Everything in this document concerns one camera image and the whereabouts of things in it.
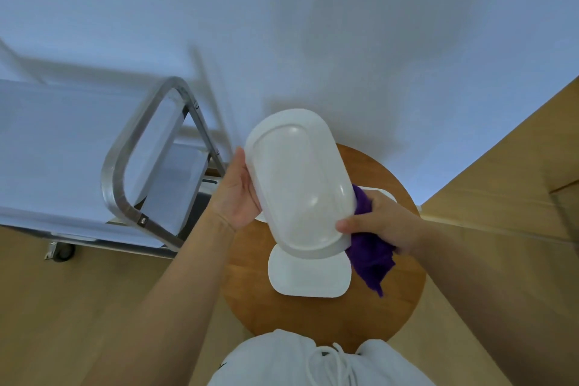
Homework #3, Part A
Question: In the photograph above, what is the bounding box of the round wooden side table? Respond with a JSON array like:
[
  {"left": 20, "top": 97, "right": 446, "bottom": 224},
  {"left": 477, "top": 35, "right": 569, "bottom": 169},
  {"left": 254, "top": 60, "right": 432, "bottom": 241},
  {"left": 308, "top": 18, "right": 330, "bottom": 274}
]
[{"left": 220, "top": 144, "right": 428, "bottom": 342}]

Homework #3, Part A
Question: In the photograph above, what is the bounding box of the white oblong serving plate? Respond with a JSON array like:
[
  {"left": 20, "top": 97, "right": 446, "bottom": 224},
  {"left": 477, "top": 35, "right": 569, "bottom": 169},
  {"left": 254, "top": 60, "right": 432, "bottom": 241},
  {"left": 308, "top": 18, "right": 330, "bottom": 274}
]
[
  {"left": 244, "top": 108, "right": 358, "bottom": 261},
  {"left": 267, "top": 243, "right": 353, "bottom": 299}
]

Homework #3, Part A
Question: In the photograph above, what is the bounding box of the person's left hand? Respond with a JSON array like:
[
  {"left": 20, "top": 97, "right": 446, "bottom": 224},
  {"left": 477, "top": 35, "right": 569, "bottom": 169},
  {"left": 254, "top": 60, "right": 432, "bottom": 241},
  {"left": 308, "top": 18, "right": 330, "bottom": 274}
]
[{"left": 206, "top": 147, "right": 263, "bottom": 233}]

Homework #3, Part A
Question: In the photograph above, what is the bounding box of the person's white garment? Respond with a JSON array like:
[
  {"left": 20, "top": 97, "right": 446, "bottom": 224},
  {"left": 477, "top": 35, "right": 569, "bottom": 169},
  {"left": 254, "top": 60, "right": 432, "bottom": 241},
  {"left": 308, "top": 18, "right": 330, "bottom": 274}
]
[{"left": 219, "top": 329, "right": 437, "bottom": 386}]

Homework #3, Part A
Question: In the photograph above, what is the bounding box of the white drawstring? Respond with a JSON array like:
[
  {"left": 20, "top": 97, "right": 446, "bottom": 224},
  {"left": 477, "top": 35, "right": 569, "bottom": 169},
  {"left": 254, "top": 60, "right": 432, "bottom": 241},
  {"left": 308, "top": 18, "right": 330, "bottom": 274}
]
[{"left": 305, "top": 343, "right": 358, "bottom": 386}]

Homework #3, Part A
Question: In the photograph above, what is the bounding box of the purple cleaning cloth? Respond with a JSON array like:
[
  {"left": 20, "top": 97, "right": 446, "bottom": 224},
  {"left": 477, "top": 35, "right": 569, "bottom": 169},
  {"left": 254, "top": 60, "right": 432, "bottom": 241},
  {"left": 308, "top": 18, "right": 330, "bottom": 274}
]
[{"left": 344, "top": 184, "right": 397, "bottom": 299}]

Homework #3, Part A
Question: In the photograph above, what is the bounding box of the stack of white rectangular plates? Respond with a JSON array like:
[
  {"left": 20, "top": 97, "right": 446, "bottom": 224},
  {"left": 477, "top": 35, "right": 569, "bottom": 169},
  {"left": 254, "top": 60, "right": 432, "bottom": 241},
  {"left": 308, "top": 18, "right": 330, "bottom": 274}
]
[{"left": 361, "top": 187, "right": 398, "bottom": 206}]

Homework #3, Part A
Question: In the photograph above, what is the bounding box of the person's right forearm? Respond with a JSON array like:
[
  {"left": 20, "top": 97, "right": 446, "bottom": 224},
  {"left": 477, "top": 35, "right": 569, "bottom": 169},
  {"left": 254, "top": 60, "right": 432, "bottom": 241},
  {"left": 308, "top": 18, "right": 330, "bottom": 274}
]
[{"left": 409, "top": 214, "right": 579, "bottom": 386}]

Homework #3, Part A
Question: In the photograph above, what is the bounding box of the person's right hand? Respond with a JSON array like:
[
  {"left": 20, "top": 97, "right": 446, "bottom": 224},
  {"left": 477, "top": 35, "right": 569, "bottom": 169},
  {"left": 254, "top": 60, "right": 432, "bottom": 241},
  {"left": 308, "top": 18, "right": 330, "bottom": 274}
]
[{"left": 335, "top": 189, "right": 426, "bottom": 258}]

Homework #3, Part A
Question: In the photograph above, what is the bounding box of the person's left forearm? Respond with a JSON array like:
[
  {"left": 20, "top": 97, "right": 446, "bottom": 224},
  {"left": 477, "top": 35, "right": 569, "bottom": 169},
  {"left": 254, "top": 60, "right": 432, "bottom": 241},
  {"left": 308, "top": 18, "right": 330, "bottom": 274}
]
[{"left": 81, "top": 207, "right": 238, "bottom": 386}]

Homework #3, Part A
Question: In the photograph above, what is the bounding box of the steel three-tier cart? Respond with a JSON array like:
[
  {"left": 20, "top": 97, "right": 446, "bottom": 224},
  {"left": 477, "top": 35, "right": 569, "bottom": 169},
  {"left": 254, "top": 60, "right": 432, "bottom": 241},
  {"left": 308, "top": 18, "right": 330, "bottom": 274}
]
[{"left": 0, "top": 76, "right": 227, "bottom": 263}]

